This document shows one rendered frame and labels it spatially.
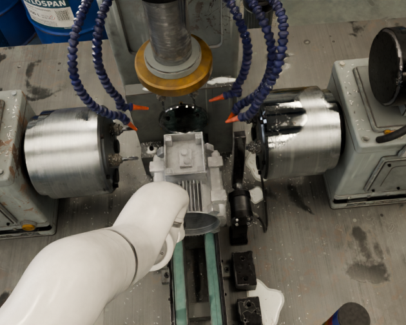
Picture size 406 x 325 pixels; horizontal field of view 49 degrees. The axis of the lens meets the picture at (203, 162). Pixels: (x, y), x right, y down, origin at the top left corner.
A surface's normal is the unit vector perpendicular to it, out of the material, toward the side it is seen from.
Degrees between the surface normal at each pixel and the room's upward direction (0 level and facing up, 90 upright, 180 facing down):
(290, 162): 69
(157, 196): 26
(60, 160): 43
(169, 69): 0
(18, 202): 90
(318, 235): 0
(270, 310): 0
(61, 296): 36
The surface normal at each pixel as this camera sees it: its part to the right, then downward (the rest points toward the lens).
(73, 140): -0.01, -0.17
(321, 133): 0.01, 0.09
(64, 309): 0.60, -0.14
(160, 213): 0.34, -0.58
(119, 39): 0.08, 0.86
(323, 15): -0.04, -0.50
